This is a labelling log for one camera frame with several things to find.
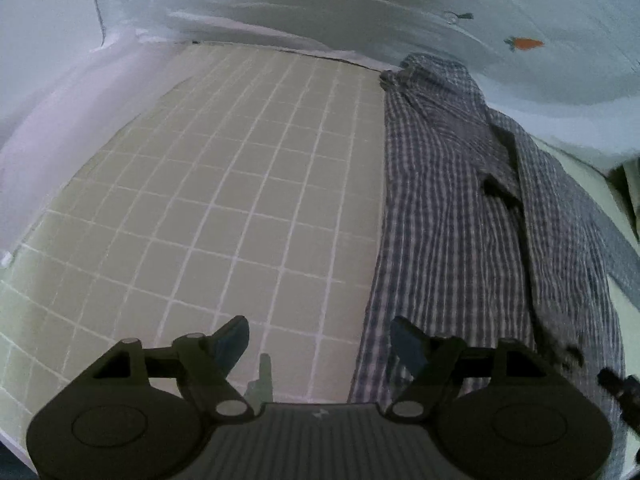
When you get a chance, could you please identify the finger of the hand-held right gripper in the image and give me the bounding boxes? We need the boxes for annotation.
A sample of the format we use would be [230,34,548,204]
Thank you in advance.
[597,367,640,433]

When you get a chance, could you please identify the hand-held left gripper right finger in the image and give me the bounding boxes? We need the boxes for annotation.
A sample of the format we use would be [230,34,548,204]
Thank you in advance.
[390,315,552,421]

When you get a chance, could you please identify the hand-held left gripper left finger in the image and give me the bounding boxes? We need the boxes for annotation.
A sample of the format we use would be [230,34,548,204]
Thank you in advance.
[96,315,251,421]

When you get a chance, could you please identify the plaid shirt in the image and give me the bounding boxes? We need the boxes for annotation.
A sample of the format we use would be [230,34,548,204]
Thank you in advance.
[347,52,640,480]

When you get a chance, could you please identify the pale green grid mat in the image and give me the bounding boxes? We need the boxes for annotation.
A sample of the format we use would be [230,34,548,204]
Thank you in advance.
[0,42,640,480]

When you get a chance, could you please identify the pale carrot print sheet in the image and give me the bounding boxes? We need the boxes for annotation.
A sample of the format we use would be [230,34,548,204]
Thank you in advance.
[87,0,640,177]

